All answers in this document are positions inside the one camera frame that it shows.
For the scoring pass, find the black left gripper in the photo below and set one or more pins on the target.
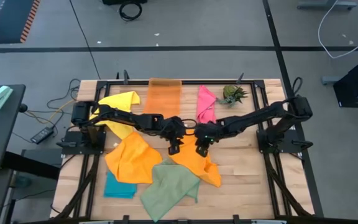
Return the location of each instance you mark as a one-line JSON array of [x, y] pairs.
[[174, 129]]

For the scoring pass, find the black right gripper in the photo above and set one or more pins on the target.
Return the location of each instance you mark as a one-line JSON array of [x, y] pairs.
[[208, 132]]

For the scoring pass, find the orange microfiber towel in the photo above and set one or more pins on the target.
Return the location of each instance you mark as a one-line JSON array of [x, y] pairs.
[[197, 165], [132, 158]]

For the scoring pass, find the green microfiber towel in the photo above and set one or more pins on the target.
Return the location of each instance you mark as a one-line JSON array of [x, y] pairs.
[[166, 189]]

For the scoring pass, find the pink microfiber towel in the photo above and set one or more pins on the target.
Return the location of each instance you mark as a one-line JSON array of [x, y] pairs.
[[205, 102]]

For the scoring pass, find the yellow microfiber towel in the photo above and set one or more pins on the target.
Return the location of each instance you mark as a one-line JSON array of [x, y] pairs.
[[120, 101]]

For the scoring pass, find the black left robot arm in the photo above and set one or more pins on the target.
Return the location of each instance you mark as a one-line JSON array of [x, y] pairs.
[[129, 118]]

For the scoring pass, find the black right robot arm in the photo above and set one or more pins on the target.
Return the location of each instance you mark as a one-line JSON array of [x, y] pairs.
[[253, 116]]

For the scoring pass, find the teal microfiber towel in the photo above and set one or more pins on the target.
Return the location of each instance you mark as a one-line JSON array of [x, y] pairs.
[[117, 189]]

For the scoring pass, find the orange translucent plastic bin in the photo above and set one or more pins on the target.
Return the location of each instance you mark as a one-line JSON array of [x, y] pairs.
[[163, 96]]

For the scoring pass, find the small potted succulent plant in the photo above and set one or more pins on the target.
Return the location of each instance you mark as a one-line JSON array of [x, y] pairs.
[[232, 93]]

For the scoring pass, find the black power adapter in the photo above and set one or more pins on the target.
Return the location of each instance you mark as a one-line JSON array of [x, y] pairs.
[[42, 134]]

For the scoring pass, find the gray desk foot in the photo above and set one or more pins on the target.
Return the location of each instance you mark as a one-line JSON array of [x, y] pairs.
[[322, 4], [331, 80]]

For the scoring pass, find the black equipment box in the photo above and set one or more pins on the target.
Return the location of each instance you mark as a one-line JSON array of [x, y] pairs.
[[124, 2]]

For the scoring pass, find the black round knob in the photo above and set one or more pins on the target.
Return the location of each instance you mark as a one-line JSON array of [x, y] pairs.
[[23, 108]]

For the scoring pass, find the black mat with orange stripes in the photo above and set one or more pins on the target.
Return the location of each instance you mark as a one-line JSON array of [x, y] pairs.
[[8, 18]]

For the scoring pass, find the black aluminium table frame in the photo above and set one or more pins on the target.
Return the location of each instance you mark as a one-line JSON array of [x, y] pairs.
[[216, 82]]

